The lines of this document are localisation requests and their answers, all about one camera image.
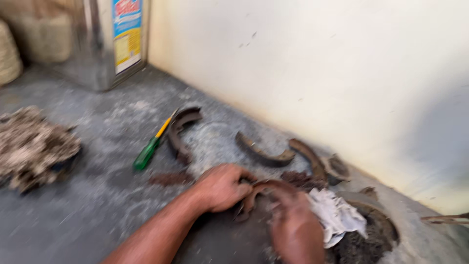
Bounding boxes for person's left hand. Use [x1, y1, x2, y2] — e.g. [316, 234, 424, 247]
[192, 163, 259, 214]

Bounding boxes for person's right hand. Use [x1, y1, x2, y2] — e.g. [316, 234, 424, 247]
[269, 190, 327, 264]

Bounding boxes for rusty curved brake shoe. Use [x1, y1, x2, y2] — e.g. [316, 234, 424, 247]
[234, 178, 305, 223]

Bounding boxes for dark brown scrubbing pad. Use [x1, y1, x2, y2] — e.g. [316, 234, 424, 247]
[281, 170, 327, 191]

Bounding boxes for brown worn brake shoe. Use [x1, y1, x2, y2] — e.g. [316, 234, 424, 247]
[235, 131, 296, 168]
[288, 138, 328, 181]

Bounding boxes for white dirty cloth rag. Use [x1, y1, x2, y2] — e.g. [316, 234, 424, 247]
[307, 188, 369, 249]

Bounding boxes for round rusty metal part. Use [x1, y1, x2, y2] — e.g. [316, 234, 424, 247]
[322, 154, 352, 186]

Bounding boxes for flat rust-coloured piece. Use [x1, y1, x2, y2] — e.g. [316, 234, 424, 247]
[148, 171, 195, 187]

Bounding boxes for small rusty metal piece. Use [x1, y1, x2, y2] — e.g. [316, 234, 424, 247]
[358, 186, 379, 201]

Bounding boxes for dark curved brake shoe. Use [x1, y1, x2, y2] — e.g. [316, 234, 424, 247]
[167, 106, 203, 166]

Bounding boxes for dark round brake drum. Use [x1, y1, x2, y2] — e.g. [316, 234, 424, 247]
[328, 198, 401, 264]

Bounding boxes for green yellow screwdriver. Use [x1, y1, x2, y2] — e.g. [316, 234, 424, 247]
[133, 108, 179, 171]

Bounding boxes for thin brown sticks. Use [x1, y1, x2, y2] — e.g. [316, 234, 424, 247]
[420, 212, 469, 225]

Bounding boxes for shiny metal tin with label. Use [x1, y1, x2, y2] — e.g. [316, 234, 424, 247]
[55, 0, 151, 92]

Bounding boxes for heap of dirty cotton waste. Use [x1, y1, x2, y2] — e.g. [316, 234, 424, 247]
[0, 106, 83, 194]

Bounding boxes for beige woven sack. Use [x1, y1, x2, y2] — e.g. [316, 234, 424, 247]
[0, 0, 75, 66]

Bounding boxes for pale woven basket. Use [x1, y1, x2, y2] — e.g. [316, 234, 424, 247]
[0, 20, 23, 87]

